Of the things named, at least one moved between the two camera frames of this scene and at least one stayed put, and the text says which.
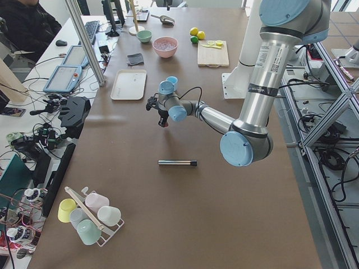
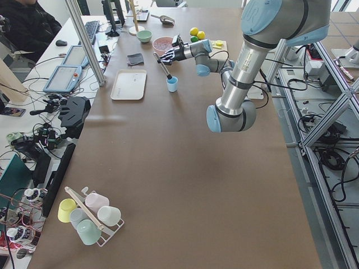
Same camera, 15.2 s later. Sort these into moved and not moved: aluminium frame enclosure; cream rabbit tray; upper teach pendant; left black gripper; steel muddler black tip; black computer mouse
Moved: left black gripper; steel muddler black tip
Not moved: aluminium frame enclosure; cream rabbit tray; black computer mouse; upper teach pendant
